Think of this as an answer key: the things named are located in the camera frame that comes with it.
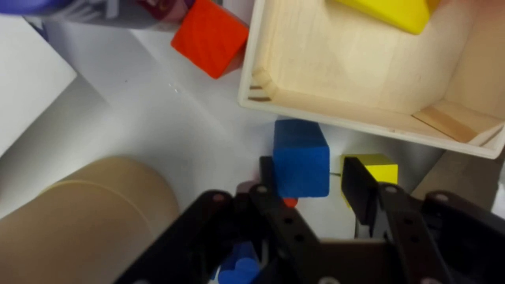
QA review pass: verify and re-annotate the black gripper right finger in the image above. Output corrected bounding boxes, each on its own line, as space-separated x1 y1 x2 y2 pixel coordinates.
342 158 454 284

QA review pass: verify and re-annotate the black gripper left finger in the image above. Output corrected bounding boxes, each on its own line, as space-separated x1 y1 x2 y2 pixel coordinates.
252 157 321 284

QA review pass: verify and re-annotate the blue wooden block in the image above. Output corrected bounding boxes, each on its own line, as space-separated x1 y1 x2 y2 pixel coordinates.
274 120 330 198

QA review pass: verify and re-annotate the small yellow wooden block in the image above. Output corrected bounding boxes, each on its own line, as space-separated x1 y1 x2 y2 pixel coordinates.
357 153 400 185

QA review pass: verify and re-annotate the red wooden block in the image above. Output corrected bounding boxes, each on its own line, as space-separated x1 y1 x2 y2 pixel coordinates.
171 0 250 79

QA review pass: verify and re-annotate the yellow wooden block in tray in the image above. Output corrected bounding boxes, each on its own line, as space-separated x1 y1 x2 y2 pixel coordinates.
338 0 439 35

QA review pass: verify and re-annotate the shallow wooden tray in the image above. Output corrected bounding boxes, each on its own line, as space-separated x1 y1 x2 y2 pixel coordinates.
239 0 505 160

